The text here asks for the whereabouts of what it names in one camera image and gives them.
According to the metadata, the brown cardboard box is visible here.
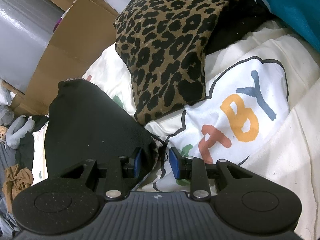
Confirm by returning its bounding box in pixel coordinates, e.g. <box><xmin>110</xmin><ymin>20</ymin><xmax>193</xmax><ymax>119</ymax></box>
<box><xmin>12</xmin><ymin>0</ymin><xmax>118</xmax><ymax>116</ymax></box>

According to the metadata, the black floral trim garment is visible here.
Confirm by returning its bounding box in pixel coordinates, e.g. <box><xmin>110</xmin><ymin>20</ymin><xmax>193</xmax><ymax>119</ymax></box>
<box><xmin>44</xmin><ymin>79</ymin><xmax>156</xmax><ymax>176</ymax></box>

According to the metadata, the leopard print cloth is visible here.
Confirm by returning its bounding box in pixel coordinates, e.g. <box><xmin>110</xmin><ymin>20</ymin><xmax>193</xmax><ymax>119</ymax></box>
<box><xmin>114</xmin><ymin>0</ymin><xmax>238</xmax><ymax>125</ymax></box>

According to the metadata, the teal patterned cloth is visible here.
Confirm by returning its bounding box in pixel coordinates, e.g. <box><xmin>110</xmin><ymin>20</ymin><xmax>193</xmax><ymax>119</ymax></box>
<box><xmin>262</xmin><ymin>0</ymin><xmax>319</xmax><ymax>51</ymax></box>

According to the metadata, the brown crumpled garment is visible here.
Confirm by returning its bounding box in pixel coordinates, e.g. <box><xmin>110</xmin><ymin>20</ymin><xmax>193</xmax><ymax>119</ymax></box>
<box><xmin>2</xmin><ymin>164</ymin><xmax>34</xmax><ymax>213</ymax></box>

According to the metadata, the grey plush toy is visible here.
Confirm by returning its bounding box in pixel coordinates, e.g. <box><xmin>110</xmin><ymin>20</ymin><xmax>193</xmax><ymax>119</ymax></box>
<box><xmin>5</xmin><ymin>115</ymin><xmax>35</xmax><ymax>150</ymax></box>

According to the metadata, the black crumpled cloth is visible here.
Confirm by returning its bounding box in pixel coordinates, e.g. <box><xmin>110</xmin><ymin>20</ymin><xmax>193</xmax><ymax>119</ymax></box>
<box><xmin>15</xmin><ymin>115</ymin><xmax>49</xmax><ymax>170</ymax></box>

